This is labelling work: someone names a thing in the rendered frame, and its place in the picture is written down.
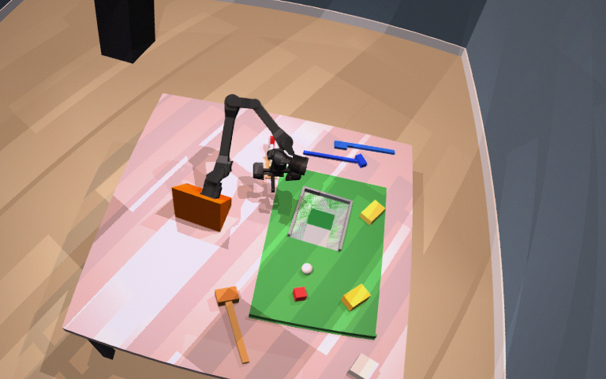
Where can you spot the green flat mat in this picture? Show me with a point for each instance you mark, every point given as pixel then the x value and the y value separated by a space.
pixel 334 273

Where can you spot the white golf ball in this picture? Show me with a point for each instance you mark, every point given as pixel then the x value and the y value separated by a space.
pixel 306 268

